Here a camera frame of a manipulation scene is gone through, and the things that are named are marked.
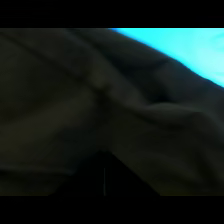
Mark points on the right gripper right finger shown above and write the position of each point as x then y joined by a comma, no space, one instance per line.
128,180

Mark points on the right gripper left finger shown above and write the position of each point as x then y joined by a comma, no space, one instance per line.
88,178

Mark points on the dark brown garment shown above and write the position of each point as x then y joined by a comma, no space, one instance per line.
66,100

